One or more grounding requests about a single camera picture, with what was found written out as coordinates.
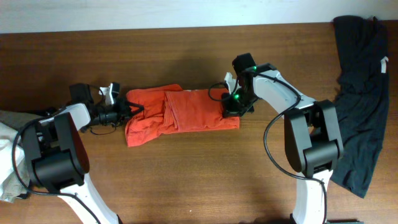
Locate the white folded garment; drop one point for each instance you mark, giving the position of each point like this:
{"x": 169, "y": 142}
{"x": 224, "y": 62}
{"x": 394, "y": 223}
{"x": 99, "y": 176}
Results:
{"x": 8, "y": 136}

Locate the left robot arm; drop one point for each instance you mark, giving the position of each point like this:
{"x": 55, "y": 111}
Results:
{"x": 55, "y": 155}

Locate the red t-shirt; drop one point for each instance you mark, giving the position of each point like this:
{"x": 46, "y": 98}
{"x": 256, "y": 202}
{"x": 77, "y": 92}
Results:
{"x": 170, "y": 109}

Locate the grey folded garment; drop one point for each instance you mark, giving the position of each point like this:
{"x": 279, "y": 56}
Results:
{"x": 10, "y": 124}

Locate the black t-shirt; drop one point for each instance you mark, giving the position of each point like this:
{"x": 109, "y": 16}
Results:
{"x": 362, "y": 103}

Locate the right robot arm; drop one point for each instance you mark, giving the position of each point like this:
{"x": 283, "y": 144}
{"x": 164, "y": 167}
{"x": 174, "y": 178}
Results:
{"x": 313, "y": 143}

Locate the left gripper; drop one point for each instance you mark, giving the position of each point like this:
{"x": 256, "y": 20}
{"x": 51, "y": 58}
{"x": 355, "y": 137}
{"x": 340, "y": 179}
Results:
{"x": 122, "y": 109}

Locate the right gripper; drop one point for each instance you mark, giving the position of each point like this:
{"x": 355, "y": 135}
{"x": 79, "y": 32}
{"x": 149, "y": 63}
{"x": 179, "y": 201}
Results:
{"x": 232, "y": 109}

